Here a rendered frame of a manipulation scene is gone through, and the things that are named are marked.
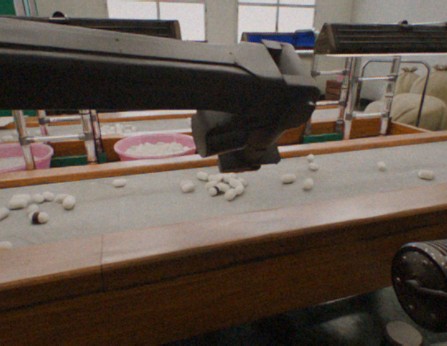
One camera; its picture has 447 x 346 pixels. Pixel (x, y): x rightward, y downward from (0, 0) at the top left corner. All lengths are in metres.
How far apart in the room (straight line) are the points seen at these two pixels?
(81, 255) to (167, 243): 0.13
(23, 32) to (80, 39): 0.04
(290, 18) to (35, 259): 6.35
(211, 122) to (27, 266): 0.35
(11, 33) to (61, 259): 0.36
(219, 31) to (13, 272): 5.73
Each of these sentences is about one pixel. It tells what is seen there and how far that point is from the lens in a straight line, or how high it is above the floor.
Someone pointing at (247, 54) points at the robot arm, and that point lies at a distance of 0.34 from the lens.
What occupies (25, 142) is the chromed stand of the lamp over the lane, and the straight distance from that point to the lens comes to 0.96.
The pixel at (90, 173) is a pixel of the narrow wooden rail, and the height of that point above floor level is 0.76.
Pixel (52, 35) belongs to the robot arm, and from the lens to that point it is 0.28.
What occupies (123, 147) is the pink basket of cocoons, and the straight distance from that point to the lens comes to 1.13.
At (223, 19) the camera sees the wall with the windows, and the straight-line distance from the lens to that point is 6.11.
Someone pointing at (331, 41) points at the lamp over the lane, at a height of 1.07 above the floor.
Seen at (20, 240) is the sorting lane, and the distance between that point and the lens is 0.69.
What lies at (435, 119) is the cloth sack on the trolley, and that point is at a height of 0.41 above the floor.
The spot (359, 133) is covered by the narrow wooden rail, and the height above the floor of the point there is 0.70.
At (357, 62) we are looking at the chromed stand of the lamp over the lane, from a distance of 1.15.
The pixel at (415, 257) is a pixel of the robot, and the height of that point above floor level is 0.77.
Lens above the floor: 1.06
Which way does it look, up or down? 23 degrees down
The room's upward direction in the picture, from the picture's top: straight up
